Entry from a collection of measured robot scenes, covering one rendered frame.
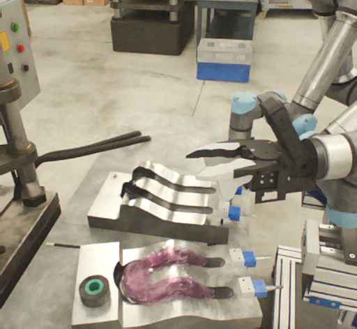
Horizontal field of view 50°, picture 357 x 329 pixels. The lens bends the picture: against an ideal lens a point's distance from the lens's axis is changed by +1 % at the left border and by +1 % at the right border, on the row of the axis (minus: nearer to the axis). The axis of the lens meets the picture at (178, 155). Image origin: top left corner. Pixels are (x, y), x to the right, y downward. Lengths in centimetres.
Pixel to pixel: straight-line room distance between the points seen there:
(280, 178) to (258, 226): 197
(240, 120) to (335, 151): 59
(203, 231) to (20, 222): 69
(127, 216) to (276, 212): 154
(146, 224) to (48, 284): 36
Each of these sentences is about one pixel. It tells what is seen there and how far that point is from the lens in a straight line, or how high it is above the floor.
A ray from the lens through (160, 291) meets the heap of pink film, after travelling 111.
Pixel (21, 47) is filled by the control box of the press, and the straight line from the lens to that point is 164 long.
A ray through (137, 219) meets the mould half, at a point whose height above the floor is 87.
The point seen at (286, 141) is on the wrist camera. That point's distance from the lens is 61.
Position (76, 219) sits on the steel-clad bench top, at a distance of 149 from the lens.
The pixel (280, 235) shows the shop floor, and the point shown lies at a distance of 256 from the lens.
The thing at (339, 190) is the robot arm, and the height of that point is 136.
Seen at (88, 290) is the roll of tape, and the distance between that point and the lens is 109.
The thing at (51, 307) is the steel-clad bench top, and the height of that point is 80.
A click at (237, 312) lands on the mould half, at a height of 86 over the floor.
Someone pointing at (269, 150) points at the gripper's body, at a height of 147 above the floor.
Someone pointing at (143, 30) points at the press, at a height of 31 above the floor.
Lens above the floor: 181
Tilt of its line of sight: 35 degrees down
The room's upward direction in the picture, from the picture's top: straight up
